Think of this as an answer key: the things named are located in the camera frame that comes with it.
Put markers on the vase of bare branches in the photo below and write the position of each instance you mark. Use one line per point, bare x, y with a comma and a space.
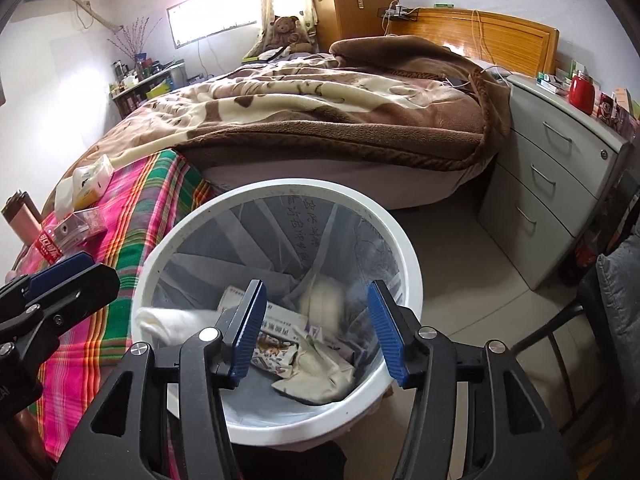
132, 45

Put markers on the air conditioner pipe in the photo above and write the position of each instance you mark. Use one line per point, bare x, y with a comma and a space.
97, 15

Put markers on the printed paper wrapper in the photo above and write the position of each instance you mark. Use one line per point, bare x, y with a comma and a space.
272, 355

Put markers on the pink mug brown lid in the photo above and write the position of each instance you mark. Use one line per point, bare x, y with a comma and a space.
25, 225

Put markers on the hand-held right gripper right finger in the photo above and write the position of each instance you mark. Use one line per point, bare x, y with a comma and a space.
387, 335

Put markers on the pink green plaid cloth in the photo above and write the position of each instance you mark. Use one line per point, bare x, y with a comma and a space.
125, 200

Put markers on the red jar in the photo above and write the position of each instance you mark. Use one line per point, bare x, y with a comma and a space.
581, 95

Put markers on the clear plastic bottle red label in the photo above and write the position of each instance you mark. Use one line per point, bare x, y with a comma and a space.
50, 247

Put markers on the wooden bed headboard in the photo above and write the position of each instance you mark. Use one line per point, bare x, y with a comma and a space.
500, 35

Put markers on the dark cluttered shelf unit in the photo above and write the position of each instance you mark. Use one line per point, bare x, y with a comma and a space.
145, 91

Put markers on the green white small box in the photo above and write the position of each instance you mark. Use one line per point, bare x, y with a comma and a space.
552, 82

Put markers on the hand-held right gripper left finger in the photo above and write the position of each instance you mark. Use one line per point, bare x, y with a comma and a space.
247, 330

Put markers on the mauve bed sheet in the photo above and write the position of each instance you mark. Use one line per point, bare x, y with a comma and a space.
350, 185

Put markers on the red printed packet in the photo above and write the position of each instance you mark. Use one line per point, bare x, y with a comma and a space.
612, 112

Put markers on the white purple medicine box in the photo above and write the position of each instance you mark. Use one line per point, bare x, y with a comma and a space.
285, 322

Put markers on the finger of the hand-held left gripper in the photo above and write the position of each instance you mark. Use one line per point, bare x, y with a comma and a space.
60, 270
75, 295

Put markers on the cream paper bag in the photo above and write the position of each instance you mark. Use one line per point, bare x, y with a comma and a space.
315, 380

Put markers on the grey drawer nightstand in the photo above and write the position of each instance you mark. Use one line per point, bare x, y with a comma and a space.
540, 170

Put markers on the white round waste bin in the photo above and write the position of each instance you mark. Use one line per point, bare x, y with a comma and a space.
300, 187

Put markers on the white tissue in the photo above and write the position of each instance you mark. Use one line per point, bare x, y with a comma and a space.
322, 297

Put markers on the wooden wardrobe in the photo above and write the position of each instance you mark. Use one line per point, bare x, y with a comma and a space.
350, 0

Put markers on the small clear white box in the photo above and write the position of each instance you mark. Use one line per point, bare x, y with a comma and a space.
80, 227

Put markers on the brown teddy bear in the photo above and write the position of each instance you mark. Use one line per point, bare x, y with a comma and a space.
287, 32

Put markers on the barred window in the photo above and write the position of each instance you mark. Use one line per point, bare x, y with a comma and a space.
210, 15

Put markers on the headboard power strip shelf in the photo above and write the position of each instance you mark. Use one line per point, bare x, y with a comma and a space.
397, 12

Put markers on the white tissue pack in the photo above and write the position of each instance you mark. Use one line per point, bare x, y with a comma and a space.
85, 180

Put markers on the brown cream blanket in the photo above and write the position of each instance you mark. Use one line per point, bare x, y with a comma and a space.
300, 100

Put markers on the grey cushioned chair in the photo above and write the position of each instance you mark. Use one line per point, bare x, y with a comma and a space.
620, 310

